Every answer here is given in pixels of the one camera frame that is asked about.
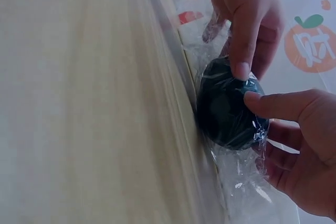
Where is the person's left hand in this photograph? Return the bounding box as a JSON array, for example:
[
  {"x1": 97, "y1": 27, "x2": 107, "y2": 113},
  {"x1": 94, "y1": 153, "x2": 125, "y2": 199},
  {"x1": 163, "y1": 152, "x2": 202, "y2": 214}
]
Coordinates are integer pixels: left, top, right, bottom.
[{"x1": 202, "y1": 0, "x2": 286, "y2": 81}]

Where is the person's right hand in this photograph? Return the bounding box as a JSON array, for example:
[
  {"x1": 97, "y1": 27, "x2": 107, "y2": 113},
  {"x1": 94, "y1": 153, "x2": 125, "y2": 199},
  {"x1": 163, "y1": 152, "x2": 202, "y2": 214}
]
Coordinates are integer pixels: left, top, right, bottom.
[{"x1": 243, "y1": 88, "x2": 336, "y2": 224}]

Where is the dark round object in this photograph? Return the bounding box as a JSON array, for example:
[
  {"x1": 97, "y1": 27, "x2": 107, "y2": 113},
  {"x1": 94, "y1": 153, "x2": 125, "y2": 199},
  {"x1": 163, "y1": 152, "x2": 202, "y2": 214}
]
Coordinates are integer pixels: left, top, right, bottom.
[{"x1": 196, "y1": 56, "x2": 270, "y2": 152}]

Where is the clear plastic wrap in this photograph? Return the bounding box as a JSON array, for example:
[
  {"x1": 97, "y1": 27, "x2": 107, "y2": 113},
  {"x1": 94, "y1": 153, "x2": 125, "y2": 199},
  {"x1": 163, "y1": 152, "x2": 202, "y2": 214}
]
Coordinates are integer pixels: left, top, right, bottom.
[{"x1": 183, "y1": 6, "x2": 279, "y2": 224}]

